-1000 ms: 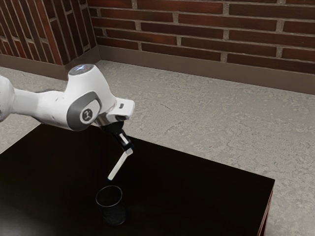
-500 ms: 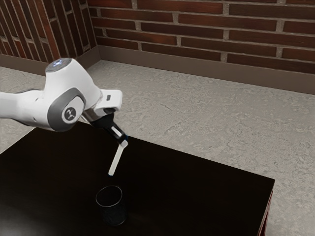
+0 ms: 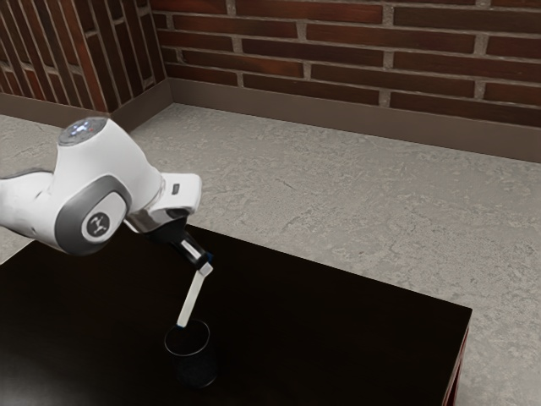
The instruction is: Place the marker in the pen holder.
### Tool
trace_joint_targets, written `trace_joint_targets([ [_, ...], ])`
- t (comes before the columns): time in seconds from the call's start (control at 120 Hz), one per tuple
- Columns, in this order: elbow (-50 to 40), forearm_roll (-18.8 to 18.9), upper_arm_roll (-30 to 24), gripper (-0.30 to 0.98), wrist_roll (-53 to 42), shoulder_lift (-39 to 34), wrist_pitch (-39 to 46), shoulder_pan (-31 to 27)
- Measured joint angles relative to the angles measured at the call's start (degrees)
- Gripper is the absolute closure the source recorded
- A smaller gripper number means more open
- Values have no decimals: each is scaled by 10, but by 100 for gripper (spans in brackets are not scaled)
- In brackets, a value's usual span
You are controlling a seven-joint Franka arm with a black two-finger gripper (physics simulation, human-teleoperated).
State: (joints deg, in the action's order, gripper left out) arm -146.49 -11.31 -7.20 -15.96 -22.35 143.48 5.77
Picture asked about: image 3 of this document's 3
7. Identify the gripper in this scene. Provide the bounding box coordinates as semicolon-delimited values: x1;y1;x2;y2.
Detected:
145;216;207;266

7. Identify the white pen with blue tip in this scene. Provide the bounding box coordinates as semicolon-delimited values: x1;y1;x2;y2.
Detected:
176;251;214;330

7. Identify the black mesh pen holder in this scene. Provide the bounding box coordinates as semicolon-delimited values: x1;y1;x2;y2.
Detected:
163;318;219;391

